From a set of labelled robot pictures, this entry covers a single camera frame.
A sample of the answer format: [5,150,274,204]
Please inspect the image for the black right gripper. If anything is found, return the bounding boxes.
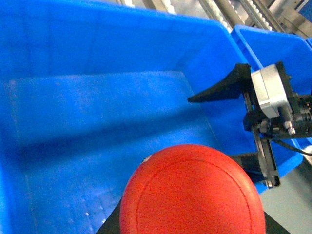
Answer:
[187,63,312,188]

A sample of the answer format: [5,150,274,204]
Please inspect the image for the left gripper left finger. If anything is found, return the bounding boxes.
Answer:
[96,202,121,234]

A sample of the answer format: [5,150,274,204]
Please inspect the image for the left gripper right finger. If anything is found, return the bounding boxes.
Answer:
[264,212,290,234]

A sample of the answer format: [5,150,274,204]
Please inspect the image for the red mushroom push button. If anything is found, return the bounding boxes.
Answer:
[119,144,266,234]

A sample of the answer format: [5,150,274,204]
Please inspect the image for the blue bin upper right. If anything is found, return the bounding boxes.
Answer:
[231,25,312,180]

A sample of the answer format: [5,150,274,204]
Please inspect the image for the blue bin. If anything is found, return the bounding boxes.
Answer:
[0,0,254,234]
[231,25,312,180]

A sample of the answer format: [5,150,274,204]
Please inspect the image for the grey metal shelf rack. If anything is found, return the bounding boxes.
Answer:
[116,0,312,42]

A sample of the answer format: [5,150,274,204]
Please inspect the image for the blue bin upper left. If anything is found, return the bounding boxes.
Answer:
[0,0,254,234]

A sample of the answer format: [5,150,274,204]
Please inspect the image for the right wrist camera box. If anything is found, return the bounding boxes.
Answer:
[250,61,297,134]

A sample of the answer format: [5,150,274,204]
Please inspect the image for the black camera cable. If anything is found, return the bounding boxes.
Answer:
[273,137,312,156]

